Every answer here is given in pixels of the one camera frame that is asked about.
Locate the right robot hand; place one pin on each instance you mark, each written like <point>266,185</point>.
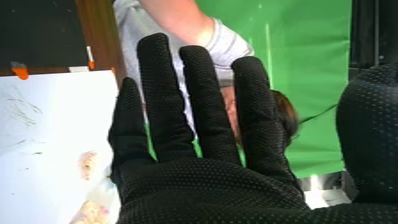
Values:
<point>213,193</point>

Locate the person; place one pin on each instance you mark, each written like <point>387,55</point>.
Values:
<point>170,20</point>

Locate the dark mat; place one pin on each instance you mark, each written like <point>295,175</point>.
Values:
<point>41,33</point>

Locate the white sheet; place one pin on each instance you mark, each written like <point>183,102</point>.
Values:
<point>46,133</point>

